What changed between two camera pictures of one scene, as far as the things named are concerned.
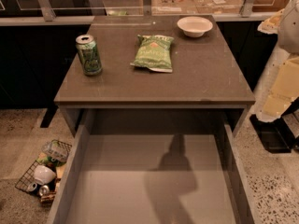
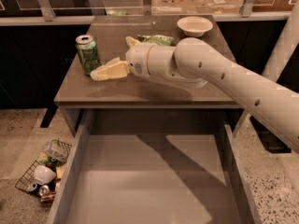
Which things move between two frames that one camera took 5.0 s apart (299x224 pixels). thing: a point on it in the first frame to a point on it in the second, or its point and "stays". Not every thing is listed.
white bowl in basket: [43, 175] stays
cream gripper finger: [284, 91] to [113, 68]
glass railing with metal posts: [237, 4] stays
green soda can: [89, 54] stays
